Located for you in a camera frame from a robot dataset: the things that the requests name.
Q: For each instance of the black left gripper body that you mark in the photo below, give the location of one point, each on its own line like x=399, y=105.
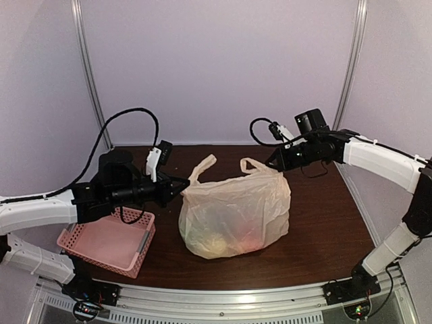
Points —
x=159, y=196

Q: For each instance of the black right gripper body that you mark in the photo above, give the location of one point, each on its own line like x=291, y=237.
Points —
x=295, y=160

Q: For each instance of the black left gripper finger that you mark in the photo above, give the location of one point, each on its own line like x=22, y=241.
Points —
x=175, y=188
x=163, y=177

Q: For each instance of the beige plastic bag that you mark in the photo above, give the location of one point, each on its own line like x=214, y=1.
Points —
x=235, y=216

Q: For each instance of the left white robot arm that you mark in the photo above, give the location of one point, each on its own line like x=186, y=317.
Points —
x=116, y=184

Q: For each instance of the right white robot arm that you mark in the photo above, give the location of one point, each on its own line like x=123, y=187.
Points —
x=410, y=174

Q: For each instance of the pink perforated plastic basket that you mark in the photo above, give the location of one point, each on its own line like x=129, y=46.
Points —
x=118, y=242

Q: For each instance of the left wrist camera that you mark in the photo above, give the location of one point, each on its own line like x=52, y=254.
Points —
x=157, y=157

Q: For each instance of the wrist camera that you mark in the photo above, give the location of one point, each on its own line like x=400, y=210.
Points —
x=281, y=134
x=157, y=157

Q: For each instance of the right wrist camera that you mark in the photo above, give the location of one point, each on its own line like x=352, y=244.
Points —
x=281, y=134

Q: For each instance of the front aluminium rail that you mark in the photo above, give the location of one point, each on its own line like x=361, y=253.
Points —
x=298, y=304

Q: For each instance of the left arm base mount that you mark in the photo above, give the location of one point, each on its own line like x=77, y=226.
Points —
x=88, y=294

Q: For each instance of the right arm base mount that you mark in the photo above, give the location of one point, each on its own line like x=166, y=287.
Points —
x=353, y=293

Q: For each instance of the right aluminium frame post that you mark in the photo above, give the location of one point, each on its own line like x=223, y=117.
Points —
x=360, y=21

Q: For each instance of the aluminium frame post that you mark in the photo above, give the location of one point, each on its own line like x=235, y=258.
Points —
x=360, y=21
x=89, y=78

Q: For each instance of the left aluminium frame post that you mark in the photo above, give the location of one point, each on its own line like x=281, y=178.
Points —
x=89, y=78

